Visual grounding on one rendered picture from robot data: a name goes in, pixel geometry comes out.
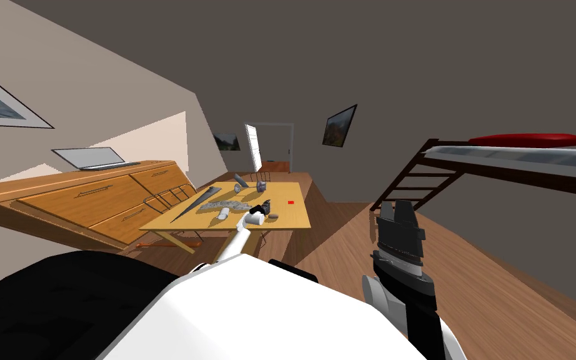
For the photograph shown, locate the long black pointed blade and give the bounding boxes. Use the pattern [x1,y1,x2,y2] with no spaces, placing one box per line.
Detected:
[169,186,222,224]

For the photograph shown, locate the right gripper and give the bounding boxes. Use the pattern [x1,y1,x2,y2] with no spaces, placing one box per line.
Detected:
[372,199,427,257]

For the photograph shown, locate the orange rod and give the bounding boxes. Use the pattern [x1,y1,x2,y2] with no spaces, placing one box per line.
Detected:
[135,241,203,250]

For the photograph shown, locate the grey speckled cloth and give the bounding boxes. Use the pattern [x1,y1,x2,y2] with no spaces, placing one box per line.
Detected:
[198,199,254,214]

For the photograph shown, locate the dark bed with red pillow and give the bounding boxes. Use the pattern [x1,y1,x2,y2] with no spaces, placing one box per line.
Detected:
[369,132,576,213]

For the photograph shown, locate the small dark wall picture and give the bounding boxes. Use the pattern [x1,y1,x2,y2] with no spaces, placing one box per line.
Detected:
[212,132,242,153]

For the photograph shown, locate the white door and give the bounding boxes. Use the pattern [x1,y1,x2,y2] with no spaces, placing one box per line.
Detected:
[244,122,264,173]

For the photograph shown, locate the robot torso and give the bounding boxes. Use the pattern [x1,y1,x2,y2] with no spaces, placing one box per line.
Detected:
[95,252,430,360]

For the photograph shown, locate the light wooden table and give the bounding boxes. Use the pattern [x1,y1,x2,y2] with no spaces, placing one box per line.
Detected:
[139,181,312,254]

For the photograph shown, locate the black-framed landscape picture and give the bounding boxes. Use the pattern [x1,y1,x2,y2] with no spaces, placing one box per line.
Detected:
[321,103,359,149]

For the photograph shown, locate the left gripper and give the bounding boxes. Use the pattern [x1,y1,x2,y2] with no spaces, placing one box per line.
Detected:
[249,199,273,219]

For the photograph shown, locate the wooden sideboard with laptop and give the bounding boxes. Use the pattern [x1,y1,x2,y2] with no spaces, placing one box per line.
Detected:
[0,146,195,251]

